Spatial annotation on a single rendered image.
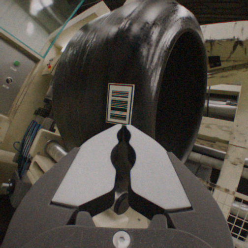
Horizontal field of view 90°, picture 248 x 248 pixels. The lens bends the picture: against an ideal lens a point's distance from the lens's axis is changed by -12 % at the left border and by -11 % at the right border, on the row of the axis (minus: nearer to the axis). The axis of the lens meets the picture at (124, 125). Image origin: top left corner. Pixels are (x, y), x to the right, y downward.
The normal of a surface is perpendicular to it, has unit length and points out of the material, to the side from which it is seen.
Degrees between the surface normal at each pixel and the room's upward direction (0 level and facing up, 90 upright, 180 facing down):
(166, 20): 87
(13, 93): 90
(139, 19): 87
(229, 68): 90
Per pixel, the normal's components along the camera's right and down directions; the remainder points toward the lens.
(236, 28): -0.55, -0.36
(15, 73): 0.74, 0.21
